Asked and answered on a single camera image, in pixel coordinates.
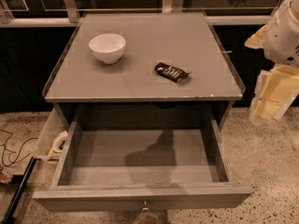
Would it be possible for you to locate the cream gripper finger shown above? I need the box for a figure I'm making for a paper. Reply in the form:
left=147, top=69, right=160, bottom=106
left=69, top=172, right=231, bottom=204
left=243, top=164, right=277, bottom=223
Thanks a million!
left=249, top=70, right=268, bottom=122
left=254, top=64, right=299, bottom=119

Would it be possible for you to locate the grey top drawer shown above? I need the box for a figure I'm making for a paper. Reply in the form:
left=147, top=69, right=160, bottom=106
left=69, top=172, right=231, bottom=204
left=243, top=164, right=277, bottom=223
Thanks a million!
left=34, top=120, right=252, bottom=212

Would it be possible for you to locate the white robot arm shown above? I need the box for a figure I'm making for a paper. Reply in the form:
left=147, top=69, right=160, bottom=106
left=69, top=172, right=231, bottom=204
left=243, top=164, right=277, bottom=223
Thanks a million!
left=245, top=0, right=299, bottom=123

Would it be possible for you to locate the grey wooden drawer cabinet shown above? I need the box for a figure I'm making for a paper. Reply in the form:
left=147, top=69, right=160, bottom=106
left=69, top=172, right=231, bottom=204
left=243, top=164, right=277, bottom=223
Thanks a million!
left=43, top=15, right=245, bottom=124

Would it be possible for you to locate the metal drawer knob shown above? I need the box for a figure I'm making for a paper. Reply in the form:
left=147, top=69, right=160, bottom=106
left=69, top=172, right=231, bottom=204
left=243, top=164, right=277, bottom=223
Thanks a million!
left=141, top=200, right=150, bottom=212

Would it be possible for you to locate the black snack wrapper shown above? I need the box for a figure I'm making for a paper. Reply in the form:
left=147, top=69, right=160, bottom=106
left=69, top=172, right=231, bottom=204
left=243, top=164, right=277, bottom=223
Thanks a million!
left=154, top=63, right=189, bottom=83

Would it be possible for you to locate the white ceramic bowl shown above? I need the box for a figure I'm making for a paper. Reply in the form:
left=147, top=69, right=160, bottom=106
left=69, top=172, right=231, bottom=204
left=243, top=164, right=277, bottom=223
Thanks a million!
left=89, top=34, right=126, bottom=64

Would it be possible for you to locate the white tape roll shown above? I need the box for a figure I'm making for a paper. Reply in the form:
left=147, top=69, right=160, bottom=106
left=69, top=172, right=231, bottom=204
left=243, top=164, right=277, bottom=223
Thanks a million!
left=50, top=131, right=68, bottom=154

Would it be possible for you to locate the clear plastic bin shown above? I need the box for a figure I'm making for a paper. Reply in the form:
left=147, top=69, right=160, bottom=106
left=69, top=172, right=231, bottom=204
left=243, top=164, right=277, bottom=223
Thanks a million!
left=33, top=109, right=67, bottom=161

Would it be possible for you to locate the small red white object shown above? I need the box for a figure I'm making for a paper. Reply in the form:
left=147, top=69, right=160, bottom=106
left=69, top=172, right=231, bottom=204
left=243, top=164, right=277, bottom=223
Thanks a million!
left=0, top=167, right=13, bottom=184

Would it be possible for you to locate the metal window frame rail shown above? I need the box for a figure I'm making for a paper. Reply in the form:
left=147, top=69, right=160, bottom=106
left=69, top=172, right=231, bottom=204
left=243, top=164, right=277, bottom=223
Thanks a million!
left=1, top=0, right=285, bottom=27

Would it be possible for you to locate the black cable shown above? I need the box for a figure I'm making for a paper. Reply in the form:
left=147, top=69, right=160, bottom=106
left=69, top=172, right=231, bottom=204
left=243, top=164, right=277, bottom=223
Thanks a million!
left=0, top=128, right=38, bottom=168

